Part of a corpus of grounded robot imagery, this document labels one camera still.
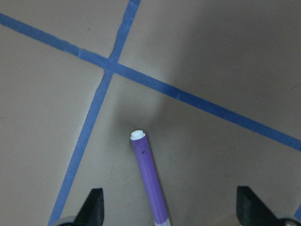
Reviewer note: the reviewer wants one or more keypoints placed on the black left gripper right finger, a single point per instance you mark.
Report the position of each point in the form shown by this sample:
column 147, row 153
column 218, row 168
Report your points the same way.
column 251, row 211

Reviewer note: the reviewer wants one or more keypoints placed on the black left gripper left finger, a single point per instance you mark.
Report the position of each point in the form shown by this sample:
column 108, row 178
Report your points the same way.
column 92, row 211

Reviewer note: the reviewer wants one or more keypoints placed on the purple highlighter pen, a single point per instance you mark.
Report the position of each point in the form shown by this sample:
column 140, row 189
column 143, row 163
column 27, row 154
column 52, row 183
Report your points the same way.
column 150, row 178

